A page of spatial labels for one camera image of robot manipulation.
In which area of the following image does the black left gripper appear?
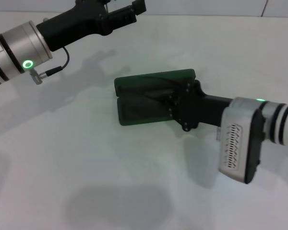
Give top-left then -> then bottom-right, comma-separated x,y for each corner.
35,0 -> 148,52

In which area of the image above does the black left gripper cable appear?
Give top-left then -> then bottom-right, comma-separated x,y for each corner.
30,46 -> 71,85

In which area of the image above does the green glasses case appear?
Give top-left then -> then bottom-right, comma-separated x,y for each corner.
114,69 -> 197,127

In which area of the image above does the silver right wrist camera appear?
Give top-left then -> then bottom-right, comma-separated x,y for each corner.
216,97 -> 266,185

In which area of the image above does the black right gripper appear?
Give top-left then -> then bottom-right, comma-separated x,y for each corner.
147,76 -> 234,133

